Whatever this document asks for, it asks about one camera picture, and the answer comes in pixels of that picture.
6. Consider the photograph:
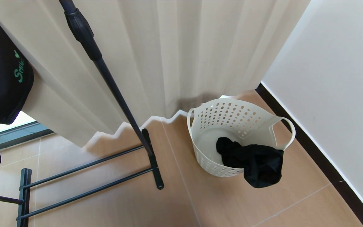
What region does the black garment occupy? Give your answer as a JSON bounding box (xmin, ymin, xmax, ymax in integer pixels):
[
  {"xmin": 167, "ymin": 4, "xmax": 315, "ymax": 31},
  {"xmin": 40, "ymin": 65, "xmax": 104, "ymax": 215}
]
[{"xmin": 216, "ymin": 137, "xmax": 285, "ymax": 189}]

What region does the white laundry basket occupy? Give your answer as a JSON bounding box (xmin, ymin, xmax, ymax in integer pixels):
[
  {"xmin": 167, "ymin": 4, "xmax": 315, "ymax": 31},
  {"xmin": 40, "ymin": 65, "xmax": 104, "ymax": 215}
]
[{"xmin": 187, "ymin": 98, "xmax": 296, "ymax": 178}]

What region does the black clothes rack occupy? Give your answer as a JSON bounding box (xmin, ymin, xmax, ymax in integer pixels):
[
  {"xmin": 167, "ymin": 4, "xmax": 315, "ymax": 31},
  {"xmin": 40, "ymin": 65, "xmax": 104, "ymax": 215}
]
[{"xmin": 0, "ymin": 0, "xmax": 165, "ymax": 227}]

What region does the beige curtain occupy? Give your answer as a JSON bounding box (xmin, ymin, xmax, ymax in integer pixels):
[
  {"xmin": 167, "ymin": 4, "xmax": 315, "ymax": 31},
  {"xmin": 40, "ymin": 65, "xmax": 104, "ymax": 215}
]
[{"xmin": 0, "ymin": 0, "xmax": 312, "ymax": 148}]

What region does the window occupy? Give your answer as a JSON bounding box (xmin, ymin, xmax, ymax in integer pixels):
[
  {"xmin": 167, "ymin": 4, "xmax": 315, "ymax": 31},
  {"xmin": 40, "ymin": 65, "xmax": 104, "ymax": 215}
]
[{"xmin": 0, "ymin": 110, "xmax": 55, "ymax": 151}]

